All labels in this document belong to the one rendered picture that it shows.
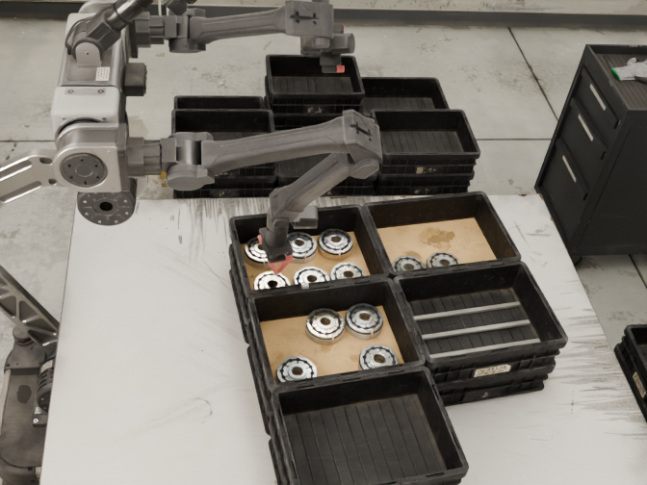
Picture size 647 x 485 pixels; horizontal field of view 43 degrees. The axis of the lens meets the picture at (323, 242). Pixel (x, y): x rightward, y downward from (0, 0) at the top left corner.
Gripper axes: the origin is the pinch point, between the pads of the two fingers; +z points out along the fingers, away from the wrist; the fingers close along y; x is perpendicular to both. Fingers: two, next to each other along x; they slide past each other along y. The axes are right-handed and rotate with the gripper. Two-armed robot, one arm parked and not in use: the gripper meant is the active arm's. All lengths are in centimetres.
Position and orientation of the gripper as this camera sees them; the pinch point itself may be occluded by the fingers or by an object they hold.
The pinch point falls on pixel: (273, 263)
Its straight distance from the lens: 220.5
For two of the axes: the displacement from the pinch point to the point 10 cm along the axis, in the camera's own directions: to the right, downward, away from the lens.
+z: -1.1, 6.9, 7.1
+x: -9.3, 1.7, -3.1
